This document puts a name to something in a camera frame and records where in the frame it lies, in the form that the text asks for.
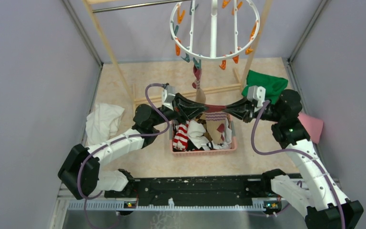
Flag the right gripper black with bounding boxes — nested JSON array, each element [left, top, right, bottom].
[[221, 95, 283, 123]]

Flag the white black sock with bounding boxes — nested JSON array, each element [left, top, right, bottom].
[[187, 119, 232, 151]]

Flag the white cloth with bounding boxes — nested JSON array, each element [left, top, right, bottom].
[[85, 103, 125, 146]]

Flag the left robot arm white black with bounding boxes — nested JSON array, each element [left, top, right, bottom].
[[58, 93, 213, 200]]

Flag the pink plastic basket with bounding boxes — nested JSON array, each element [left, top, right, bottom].
[[170, 115, 237, 156]]

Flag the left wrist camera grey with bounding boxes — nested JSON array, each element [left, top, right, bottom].
[[161, 83, 175, 110]]

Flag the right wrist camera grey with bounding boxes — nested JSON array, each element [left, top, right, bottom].
[[246, 85, 266, 108]]

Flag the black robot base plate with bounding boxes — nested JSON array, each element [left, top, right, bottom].
[[104, 173, 300, 208]]

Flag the white round clip hanger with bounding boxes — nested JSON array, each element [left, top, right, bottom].
[[168, 0, 262, 63]]

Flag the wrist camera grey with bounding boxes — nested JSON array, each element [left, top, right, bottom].
[[161, 83, 175, 110], [246, 85, 266, 108]]

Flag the beige purple striped sock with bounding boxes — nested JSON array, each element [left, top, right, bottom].
[[201, 105, 230, 145]]

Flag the wooden drying rack frame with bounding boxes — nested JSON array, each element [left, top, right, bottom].
[[83, 0, 272, 114]]

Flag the purple cable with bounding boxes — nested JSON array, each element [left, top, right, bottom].
[[250, 100, 347, 229], [76, 83, 172, 229]]

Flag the pink cloth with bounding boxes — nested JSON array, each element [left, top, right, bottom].
[[298, 113, 324, 144]]

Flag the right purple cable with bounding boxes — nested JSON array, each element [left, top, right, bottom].
[[250, 100, 347, 229]]

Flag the green cloth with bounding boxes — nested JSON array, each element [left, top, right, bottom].
[[241, 70, 288, 104]]

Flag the orange clip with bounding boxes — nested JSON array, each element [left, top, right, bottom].
[[232, 47, 241, 64], [219, 59, 226, 70]]

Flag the metal rack rod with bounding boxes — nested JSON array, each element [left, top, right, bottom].
[[92, 0, 188, 14]]

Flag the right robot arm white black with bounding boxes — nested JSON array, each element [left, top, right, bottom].
[[223, 89, 364, 229]]

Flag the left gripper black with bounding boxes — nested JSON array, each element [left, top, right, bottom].
[[150, 92, 208, 126]]

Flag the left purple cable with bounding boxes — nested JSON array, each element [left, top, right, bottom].
[[76, 83, 172, 229]]

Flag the red white striped sock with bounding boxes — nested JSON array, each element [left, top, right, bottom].
[[172, 122, 189, 151]]

